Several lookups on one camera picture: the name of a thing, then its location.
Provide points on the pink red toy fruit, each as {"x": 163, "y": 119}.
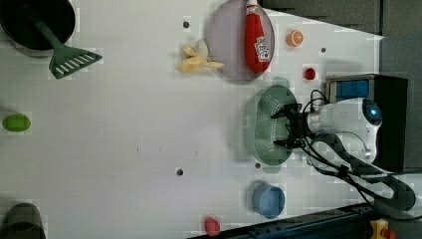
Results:
{"x": 212, "y": 226}

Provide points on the silver blue toaster oven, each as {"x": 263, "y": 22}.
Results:
{"x": 390, "y": 94}

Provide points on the grey round plate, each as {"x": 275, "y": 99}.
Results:
{"x": 226, "y": 39}

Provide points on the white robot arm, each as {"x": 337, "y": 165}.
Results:
{"x": 341, "y": 141}

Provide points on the green plastic strainer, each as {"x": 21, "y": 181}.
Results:
{"x": 260, "y": 131}

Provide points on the green lime toy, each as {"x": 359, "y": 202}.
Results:
{"x": 16, "y": 123}

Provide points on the dark grey cup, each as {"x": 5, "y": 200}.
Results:
{"x": 23, "y": 221}

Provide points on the blue cup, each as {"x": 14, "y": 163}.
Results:
{"x": 268, "y": 200}

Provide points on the black pot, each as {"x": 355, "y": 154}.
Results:
{"x": 23, "y": 20}

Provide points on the red ketchup bottle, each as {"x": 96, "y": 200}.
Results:
{"x": 257, "y": 50}

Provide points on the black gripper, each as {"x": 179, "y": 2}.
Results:
{"x": 297, "y": 126}

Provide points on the yellow banana peel toy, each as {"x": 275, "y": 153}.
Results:
{"x": 197, "y": 59}

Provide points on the green slotted spatula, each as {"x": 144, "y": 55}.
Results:
{"x": 65, "y": 60}

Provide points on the orange slice toy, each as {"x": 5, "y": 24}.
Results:
{"x": 295, "y": 38}

